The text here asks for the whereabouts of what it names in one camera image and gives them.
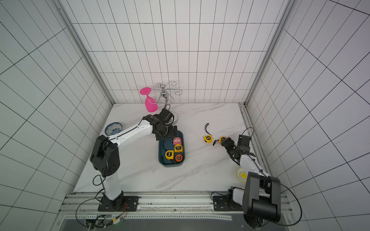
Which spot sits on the yellow patterned plate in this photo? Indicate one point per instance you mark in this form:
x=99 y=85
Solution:
x=241 y=174

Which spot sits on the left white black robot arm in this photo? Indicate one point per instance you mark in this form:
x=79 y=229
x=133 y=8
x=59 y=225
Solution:
x=105 y=156

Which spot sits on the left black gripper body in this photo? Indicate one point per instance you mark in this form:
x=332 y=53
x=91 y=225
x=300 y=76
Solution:
x=166 y=132

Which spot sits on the teal plastic storage box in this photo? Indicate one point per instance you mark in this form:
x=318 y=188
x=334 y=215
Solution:
x=165 y=145

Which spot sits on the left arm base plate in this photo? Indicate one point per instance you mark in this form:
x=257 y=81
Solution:
x=120 y=204

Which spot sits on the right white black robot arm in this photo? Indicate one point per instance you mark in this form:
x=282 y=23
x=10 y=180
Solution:
x=260 y=199

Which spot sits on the orange black tape measure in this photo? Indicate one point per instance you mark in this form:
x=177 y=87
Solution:
x=179 y=158

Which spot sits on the aluminium mounting rail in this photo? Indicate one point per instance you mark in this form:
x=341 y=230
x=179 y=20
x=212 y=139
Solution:
x=150 y=205

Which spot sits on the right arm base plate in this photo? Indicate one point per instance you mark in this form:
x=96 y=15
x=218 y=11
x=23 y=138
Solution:
x=224 y=203

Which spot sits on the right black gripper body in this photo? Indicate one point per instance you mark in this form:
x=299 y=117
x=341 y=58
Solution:
x=227 y=143

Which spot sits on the pink tape measure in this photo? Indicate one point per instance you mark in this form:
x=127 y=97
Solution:
x=177 y=140

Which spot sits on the yellow tape measure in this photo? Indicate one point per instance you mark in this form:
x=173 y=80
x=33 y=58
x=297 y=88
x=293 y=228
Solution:
x=169 y=155
x=222 y=139
x=208 y=137
x=178 y=148

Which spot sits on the blue white ceramic bowl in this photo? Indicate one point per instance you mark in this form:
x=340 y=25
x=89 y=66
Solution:
x=113 y=128

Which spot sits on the pink plastic wine glass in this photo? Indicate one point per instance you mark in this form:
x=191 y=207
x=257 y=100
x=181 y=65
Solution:
x=150 y=102

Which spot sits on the chrome glass holder stand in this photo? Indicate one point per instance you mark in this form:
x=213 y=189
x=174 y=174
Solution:
x=165 y=93

